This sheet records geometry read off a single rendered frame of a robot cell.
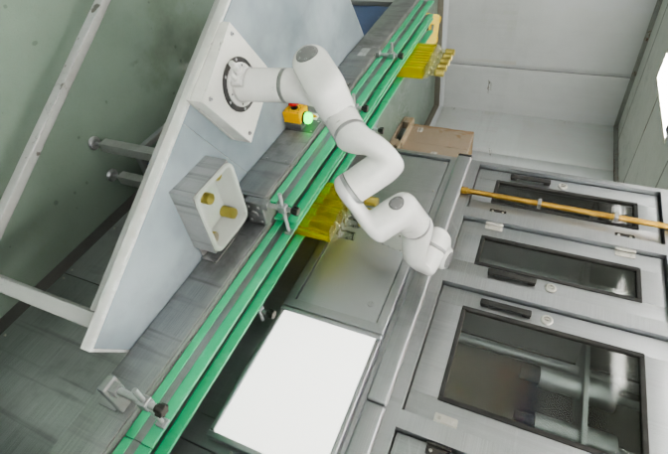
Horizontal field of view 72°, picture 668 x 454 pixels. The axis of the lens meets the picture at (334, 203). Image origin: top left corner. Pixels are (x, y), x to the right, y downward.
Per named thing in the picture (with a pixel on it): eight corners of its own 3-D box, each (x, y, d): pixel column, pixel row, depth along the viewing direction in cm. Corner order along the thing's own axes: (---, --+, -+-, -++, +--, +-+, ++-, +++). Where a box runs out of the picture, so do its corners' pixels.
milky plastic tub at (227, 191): (195, 248, 138) (219, 255, 135) (169, 192, 123) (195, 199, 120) (227, 210, 149) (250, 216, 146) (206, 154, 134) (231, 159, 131)
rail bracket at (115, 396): (101, 407, 112) (175, 442, 104) (68, 374, 101) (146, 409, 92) (115, 388, 115) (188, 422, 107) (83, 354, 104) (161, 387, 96)
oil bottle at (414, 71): (386, 75, 233) (441, 81, 223) (386, 66, 229) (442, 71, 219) (390, 71, 237) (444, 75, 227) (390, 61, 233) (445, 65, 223)
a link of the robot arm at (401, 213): (407, 182, 126) (361, 212, 128) (376, 140, 109) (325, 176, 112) (435, 227, 116) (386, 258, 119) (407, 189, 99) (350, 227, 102)
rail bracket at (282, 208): (268, 230, 150) (302, 239, 146) (256, 193, 139) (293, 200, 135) (272, 225, 152) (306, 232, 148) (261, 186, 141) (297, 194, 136)
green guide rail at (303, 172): (269, 203, 148) (291, 208, 145) (268, 201, 147) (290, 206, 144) (419, 1, 261) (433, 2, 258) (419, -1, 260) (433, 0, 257)
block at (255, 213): (249, 223, 152) (266, 227, 149) (242, 202, 145) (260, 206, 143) (253, 216, 154) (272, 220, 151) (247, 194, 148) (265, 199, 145)
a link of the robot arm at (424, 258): (408, 204, 122) (431, 233, 139) (384, 246, 120) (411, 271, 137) (435, 215, 117) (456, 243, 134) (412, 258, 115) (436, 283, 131)
